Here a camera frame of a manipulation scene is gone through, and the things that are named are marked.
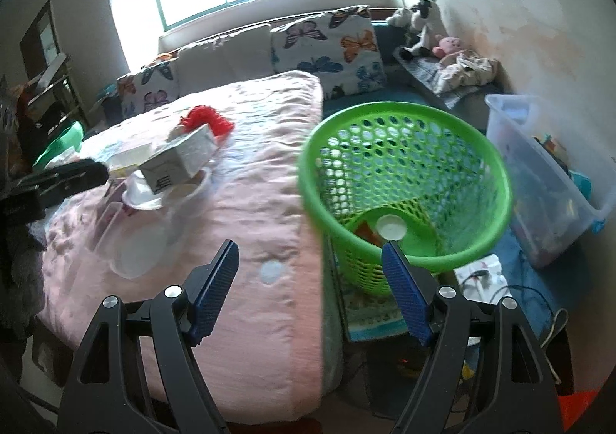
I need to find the white pillow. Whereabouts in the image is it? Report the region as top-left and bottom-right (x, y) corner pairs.
(174, 23), (275, 98)

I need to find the pink quilted blanket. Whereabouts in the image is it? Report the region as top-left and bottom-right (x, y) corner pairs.
(36, 70), (328, 425)

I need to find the dark grey cloth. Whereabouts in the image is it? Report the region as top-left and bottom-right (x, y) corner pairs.
(0, 222), (46, 334)

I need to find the pile of pale clothes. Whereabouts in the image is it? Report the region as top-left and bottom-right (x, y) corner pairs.
(435, 52), (501, 91)

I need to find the white paper cup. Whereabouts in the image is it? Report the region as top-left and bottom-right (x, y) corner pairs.
(121, 177), (164, 211)

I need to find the large butterfly print pillow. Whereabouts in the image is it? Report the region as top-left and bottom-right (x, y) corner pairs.
(270, 5), (388, 100)

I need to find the orange plastic object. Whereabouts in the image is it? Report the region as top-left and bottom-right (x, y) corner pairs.
(558, 391), (607, 434)

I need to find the green plastic mesh basket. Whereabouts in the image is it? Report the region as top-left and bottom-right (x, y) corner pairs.
(297, 101), (512, 299)

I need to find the white power strip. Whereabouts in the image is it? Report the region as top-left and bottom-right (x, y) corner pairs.
(455, 255), (508, 302)

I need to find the printed floor mat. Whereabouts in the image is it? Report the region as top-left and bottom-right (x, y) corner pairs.
(332, 242), (410, 343)

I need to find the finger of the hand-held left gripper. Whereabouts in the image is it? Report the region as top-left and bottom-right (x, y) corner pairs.
(33, 159), (109, 204)

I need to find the white plastic packet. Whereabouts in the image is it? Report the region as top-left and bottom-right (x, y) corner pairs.
(48, 145), (82, 166)

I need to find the metal shelf rack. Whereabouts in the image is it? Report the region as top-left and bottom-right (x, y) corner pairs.
(22, 54), (90, 127)

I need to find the black cable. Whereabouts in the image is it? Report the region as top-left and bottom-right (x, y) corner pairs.
(481, 287), (569, 348)

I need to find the green plastic basin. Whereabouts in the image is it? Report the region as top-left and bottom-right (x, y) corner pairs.
(33, 120), (85, 170)

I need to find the clear plastic container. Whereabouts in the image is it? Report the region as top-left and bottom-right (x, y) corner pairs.
(94, 203), (186, 278)

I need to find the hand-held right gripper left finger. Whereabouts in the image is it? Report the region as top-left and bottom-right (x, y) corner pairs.
(57, 239), (240, 434)

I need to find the pink plush toy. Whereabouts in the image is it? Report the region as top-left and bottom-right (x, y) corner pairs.
(432, 36), (464, 58)

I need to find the blue bench cushion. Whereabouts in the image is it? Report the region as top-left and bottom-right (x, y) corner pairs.
(322, 23), (487, 127)

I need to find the grey white plush toy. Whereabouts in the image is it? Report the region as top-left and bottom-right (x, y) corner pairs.
(385, 7), (415, 28)

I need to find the clear plastic storage bin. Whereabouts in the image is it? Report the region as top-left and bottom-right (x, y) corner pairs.
(485, 94), (609, 269)

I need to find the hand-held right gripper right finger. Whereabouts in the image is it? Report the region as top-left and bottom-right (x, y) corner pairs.
(380, 240), (564, 434)

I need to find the round white lid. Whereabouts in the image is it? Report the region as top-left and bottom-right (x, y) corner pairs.
(375, 215), (406, 240)

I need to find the small butterfly print pillow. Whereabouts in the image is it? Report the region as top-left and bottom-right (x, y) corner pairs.
(117, 60), (180, 117)

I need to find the black white cow plush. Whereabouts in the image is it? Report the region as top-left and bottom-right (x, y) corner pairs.
(398, 0), (450, 60)

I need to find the grey striped cloth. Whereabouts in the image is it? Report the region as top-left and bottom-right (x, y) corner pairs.
(392, 47), (506, 110)

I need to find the grey white carton box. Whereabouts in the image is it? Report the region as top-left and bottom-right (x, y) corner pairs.
(139, 122), (216, 194)

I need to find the red plastic mesh ball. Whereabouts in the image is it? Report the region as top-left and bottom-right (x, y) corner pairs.
(180, 107), (234, 139)

